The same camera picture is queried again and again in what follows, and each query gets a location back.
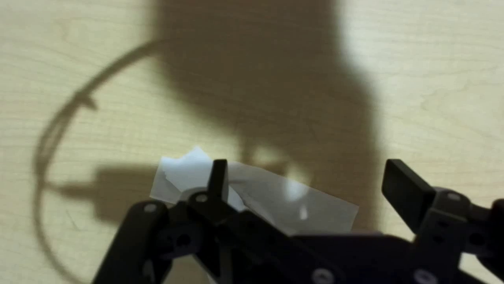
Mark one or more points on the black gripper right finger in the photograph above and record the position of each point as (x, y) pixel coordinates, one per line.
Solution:
(442, 222)

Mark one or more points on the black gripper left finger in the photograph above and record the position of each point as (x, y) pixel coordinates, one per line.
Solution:
(158, 242)

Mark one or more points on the clear plastic wrapper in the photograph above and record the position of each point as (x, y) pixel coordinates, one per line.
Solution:
(273, 203)

